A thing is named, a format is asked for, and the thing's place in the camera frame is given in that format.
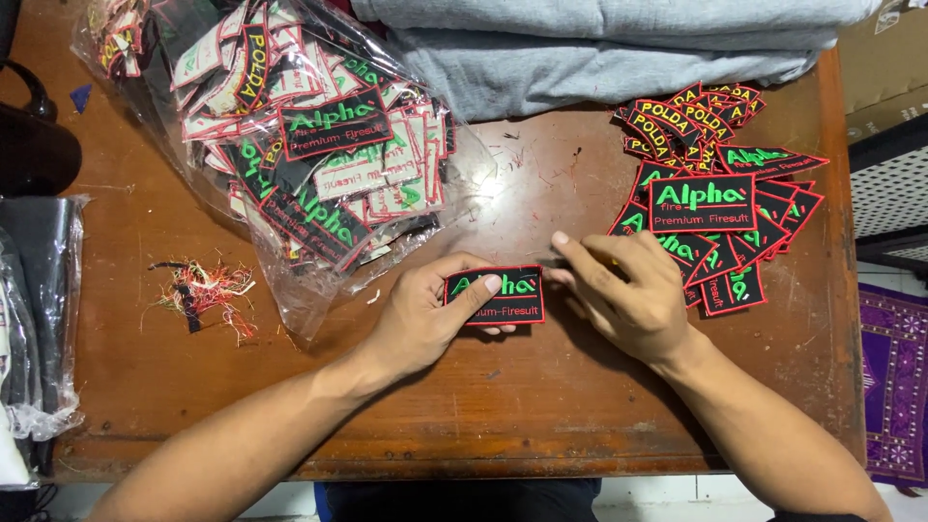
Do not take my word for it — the clear plastic bag of patches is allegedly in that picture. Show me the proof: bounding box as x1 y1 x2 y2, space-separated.
70 0 499 342

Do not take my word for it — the brown cardboard box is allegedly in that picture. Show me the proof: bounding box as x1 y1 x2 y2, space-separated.
837 0 928 146

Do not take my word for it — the heap of cut thread scraps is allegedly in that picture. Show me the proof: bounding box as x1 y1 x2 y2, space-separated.
141 259 259 347

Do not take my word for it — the purple patterned rug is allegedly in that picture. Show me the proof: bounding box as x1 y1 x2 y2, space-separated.
858 282 928 488

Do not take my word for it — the folded grey cloth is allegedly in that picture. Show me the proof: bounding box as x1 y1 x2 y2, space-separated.
351 0 883 122

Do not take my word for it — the black bag with handle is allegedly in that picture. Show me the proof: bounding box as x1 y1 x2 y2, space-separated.
0 0 84 199

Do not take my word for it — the black and white mesh rack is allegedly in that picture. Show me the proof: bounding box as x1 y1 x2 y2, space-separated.
847 112 928 274

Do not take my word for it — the plastic-wrapped black bundle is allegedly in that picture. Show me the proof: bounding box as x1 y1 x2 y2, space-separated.
0 193 92 488

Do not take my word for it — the pile of black green-lettered patches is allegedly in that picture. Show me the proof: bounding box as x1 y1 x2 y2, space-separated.
608 144 832 319

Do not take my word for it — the pile of curved yellow-lettered patches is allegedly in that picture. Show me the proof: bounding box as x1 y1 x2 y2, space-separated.
613 80 768 174

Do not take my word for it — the black embroidered rectangular patch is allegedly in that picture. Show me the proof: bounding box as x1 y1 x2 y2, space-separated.
443 264 546 326

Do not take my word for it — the person's left hand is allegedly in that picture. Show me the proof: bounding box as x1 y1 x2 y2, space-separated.
368 251 518 382

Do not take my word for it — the person's dark blue clothing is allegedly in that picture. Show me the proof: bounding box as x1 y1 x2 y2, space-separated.
312 478 603 522

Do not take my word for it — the person's right hand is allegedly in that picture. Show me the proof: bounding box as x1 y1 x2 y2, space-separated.
544 231 703 372

